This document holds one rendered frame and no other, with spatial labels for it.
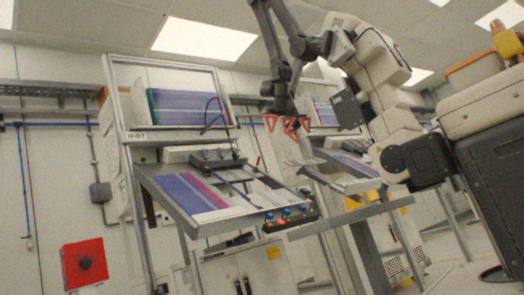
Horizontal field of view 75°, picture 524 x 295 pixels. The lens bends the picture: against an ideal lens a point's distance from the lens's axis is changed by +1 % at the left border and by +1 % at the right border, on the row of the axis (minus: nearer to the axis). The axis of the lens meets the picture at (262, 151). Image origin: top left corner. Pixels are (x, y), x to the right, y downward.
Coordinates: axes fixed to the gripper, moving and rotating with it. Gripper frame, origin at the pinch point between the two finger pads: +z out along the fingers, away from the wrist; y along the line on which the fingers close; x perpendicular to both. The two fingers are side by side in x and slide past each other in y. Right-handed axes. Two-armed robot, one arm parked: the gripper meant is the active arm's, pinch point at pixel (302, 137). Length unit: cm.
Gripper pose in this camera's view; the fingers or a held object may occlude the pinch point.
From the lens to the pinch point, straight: 160.2
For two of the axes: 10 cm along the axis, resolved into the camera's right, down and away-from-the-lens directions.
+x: 8.3, -0.9, 5.5
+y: 4.6, -4.6, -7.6
